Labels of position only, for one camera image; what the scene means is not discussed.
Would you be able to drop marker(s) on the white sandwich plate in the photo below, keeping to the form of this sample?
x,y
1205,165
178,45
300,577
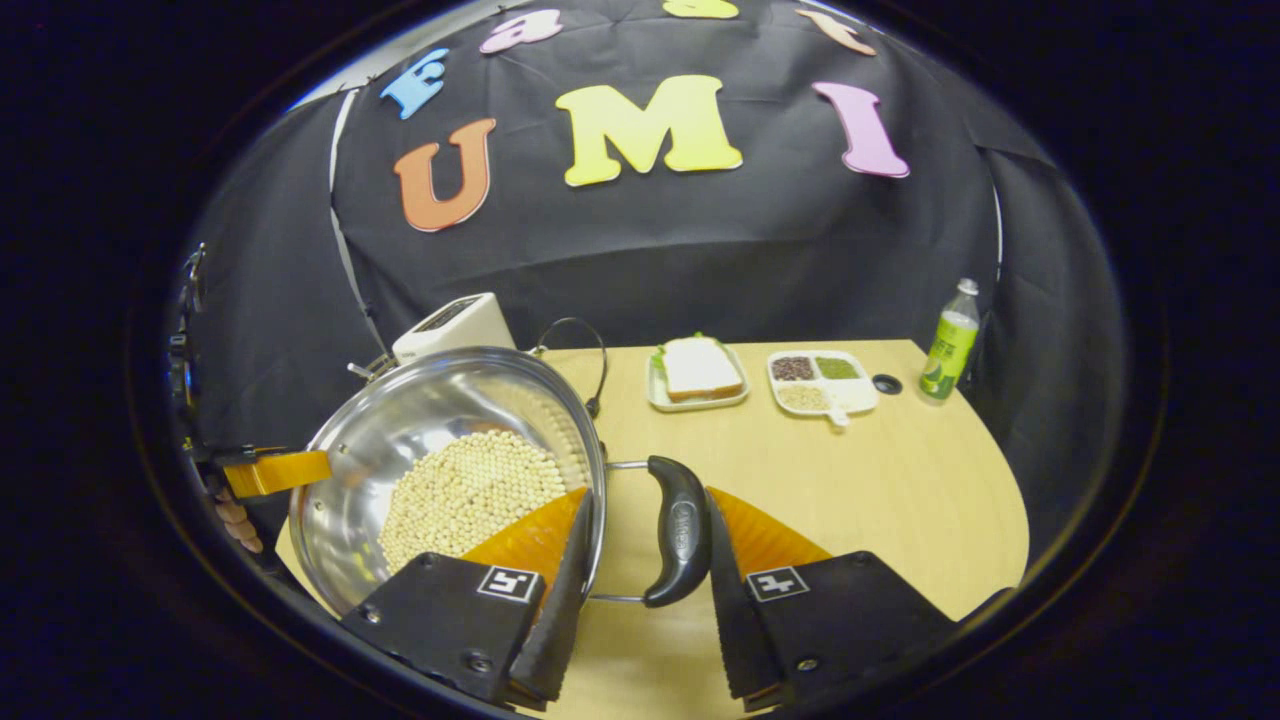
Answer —
x,y
700,403

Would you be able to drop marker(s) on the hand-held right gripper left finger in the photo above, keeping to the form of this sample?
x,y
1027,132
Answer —
x,y
565,630

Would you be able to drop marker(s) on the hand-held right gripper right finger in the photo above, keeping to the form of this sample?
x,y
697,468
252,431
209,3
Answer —
x,y
735,620

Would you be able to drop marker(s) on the white divided grain tray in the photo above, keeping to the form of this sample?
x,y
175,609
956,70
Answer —
x,y
850,395

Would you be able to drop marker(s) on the stainless steel pot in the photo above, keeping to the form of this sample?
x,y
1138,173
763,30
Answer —
x,y
400,440

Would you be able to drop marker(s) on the black backdrop cloth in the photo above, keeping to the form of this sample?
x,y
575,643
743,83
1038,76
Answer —
x,y
700,250

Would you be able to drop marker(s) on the white toaster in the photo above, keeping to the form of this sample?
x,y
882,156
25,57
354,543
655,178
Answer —
x,y
450,325

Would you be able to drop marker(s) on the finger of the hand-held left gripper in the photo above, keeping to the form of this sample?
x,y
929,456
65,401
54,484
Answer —
x,y
280,472

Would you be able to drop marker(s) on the white bread sandwich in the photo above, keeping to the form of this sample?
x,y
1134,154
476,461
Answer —
x,y
698,368

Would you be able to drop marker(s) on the pile of soybeans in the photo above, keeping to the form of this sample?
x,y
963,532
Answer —
x,y
470,495

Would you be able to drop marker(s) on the green drink bottle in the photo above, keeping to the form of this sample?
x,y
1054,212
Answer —
x,y
948,350

